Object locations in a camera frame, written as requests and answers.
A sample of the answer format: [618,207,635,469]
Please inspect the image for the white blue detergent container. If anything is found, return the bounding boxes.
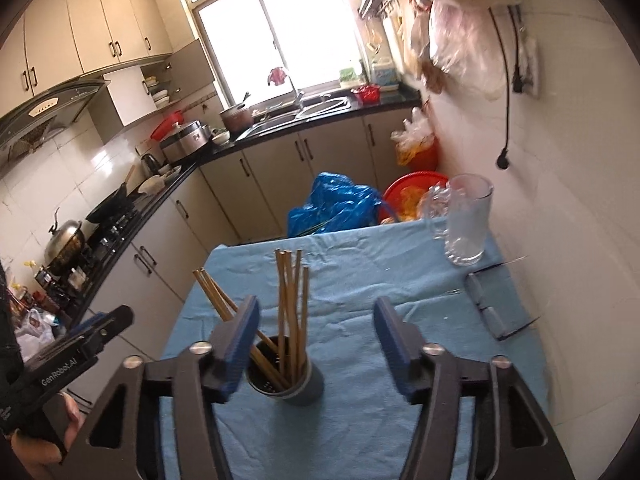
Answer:
[370,55,401,87]

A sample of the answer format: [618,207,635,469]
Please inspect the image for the crumpled white plastic bag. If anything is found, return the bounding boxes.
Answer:
[15,307,58,351]

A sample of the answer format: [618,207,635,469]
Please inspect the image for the gas stove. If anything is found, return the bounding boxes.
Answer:
[80,210,141,271]

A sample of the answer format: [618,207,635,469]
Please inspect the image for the white wall power strip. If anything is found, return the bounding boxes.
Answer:
[515,5,541,98]

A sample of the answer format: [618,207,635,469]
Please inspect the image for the hanging plastic bags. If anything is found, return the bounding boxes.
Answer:
[400,0,521,96]

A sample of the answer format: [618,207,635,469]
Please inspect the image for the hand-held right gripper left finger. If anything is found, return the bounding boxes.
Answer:
[75,295,261,480]

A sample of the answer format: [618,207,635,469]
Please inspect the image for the hanging utensil rack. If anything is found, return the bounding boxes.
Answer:
[357,0,401,18]

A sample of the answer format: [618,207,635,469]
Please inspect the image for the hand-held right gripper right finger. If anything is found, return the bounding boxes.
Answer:
[374,296,568,480]

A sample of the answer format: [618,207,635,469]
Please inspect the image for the group of seasoning bottles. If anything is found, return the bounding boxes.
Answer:
[10,260,91,321]

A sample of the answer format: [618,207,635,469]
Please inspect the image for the kitchen window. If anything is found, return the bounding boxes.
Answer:
[175,0,371,106]

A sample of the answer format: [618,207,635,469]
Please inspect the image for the stacked dishes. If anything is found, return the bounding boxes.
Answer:
[142,76,171,108]

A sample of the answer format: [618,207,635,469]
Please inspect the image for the blue plastic bag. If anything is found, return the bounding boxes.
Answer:
[287,172,386,238]

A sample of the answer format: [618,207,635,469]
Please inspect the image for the dark framed eyeglasses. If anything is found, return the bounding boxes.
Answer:
[465,255,543,342]

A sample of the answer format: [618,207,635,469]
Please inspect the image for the red plastic basin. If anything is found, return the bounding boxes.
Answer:
[377,171,451,224]

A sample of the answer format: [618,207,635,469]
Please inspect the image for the clear glass mug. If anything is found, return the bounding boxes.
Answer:
[425,173,496,267]

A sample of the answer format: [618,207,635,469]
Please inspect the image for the brown cooking pot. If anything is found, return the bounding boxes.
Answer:
[218,104,254,133]

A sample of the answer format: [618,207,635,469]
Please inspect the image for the black countertop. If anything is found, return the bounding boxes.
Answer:
[50,89,422,321]

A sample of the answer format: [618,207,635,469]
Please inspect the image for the silver rice cooker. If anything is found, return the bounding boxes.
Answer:
[160,120,212,162]

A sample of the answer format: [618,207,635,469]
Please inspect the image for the person's left hand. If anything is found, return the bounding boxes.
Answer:
[11,395,82,463]

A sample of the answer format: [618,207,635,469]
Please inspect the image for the beige cabinets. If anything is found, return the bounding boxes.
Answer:
[0,0,216,128]
[65,110,426,411]

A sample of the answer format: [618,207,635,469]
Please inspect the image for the black plugged cable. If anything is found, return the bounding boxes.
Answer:
[506,4,526,93]

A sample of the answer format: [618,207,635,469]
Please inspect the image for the grey chopstick holder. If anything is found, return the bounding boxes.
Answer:
[244,334,326,407]

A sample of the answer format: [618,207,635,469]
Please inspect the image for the beige lower cabinets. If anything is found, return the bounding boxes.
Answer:
[65,110,426,411]

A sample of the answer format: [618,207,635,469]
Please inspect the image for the beige upper cabinets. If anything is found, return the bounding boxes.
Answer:
[0,0,216,128]

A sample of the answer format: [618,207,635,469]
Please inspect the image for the steel sink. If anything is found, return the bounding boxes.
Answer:
[235,95,353,138]

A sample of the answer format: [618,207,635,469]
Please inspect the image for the bunch of wooden chopsticks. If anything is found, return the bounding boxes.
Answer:
[192,247,311,391]

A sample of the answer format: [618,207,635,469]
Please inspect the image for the black cable with dangling plug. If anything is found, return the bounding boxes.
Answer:
[487,6,513,171]

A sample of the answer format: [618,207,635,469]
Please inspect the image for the blue tablecloth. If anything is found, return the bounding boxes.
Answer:
[157,215,551,480]

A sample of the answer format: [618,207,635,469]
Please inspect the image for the steel lidded pot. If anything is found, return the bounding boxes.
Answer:
[44,207,85,273]

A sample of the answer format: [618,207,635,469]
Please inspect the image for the red bucket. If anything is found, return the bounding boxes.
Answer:
[396,132,441,173]

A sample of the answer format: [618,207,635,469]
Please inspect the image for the range hood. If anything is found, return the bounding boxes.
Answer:
[0,79,112,161]

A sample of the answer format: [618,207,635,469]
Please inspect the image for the black wok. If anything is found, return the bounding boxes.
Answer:
[85,182,136,223]

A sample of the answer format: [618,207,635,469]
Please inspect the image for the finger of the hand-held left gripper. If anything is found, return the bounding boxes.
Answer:
[65,305,135,351]

